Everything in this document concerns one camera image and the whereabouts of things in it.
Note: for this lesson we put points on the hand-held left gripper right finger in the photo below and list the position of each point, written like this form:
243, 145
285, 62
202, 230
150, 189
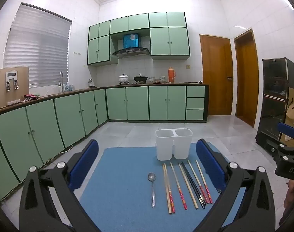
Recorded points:
209, 164

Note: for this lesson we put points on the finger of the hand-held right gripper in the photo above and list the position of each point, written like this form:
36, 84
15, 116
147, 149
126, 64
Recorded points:
288, 129

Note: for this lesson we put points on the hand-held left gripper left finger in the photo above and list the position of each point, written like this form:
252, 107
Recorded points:
85, 164

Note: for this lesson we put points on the black chopstick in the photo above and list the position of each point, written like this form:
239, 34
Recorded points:
193, 186

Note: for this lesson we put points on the red-ended wooden chopstick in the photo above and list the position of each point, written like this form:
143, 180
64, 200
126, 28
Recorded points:
182, 198
208, 193
172, 203
169, 203
203, 193

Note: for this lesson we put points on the plain wooden chopstick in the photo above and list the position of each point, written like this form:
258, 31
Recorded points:
189, 188

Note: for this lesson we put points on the white two-compartment utensil holder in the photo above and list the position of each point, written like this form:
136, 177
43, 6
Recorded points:
165, 149

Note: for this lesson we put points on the metal spoon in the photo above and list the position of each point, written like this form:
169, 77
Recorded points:
151, 177

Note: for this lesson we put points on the person's right hand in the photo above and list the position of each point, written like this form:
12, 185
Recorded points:
290, 193

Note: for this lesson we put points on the blue table mat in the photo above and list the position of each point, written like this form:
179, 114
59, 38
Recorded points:
125, 174

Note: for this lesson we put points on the black glass-front cabinet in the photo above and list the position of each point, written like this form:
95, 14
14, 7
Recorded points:
272, 89

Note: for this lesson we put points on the clear plastic bottle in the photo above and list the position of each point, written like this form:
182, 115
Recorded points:
69, 87

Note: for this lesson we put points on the green base cabinets with countertop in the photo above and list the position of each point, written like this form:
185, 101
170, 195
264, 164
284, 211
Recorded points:
137, 104

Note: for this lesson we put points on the metal kettle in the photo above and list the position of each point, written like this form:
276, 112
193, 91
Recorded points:
90, 84

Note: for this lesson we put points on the red cloth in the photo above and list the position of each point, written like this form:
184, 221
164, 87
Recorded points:
31, 97

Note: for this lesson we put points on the closed wooden door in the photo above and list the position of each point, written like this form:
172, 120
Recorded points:
214, 77

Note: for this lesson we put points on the metal sink faucet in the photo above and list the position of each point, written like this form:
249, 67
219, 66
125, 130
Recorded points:
61, 77

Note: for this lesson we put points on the white cooking pot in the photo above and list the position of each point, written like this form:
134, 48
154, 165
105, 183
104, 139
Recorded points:
124, 78

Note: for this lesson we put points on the orange thermos flask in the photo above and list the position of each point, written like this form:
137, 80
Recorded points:
171, 76

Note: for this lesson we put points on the patterned ceramic jar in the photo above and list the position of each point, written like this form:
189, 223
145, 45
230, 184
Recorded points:
162, 79

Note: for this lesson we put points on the black wok with lid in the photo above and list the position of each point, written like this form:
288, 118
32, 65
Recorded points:
140, 78

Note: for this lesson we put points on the wooden panel water dispenser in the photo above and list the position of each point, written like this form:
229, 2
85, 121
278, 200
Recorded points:
2, 89

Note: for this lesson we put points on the black range hood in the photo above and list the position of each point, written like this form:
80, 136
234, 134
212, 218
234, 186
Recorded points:
131, 52

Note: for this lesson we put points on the white window blind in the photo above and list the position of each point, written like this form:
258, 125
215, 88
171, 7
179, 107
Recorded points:
35, 53

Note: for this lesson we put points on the wooden door in side wall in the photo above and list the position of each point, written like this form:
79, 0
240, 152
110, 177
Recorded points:
246, 77

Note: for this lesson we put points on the green wall cabinets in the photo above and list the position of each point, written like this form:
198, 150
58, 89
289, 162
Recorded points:
168, 41

